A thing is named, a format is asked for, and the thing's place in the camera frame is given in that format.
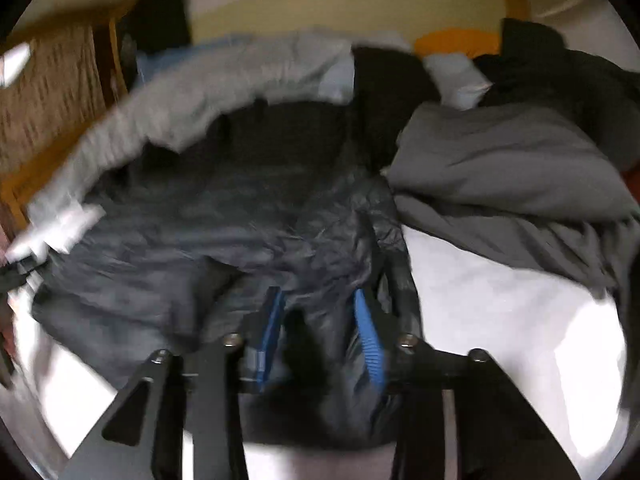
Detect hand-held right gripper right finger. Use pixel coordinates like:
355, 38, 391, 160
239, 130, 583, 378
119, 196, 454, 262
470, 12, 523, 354
352, 255, 572, 480

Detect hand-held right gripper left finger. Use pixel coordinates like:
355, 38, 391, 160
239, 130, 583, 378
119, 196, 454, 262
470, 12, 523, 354
59, 287, 288, 480

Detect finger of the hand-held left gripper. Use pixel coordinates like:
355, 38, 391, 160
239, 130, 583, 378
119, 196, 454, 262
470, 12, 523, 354
0, 255, 51, 297

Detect black shiny puffer jacket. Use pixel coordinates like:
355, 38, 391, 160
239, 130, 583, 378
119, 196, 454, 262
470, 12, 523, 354
30, 46, 441, 448

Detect white bed sheet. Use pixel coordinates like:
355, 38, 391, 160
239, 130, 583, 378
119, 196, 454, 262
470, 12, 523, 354
10, 225, 632, 480

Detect brown patterned curtain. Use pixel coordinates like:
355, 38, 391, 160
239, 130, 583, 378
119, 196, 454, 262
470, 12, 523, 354
0, 25, 108, 181

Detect dark grey folded garment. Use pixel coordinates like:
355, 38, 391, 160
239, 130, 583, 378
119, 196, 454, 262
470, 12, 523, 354
385, 102, 640, 302

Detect blue pillow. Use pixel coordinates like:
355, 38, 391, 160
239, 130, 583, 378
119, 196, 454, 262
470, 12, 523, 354
134, 35, 236, 86

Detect light blue duvet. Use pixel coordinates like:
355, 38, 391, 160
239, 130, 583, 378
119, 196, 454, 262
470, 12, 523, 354
10, 30, 493, 261

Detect black hanging printed shirt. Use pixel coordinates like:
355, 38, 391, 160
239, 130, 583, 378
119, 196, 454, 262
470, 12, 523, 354
120, 0, 193, 56

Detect orange pillow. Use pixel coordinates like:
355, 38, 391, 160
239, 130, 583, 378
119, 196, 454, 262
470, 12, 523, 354
415, 29, 502, 58

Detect black thick matte coat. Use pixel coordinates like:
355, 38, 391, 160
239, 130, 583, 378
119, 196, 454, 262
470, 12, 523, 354
472, 17, 640, 131

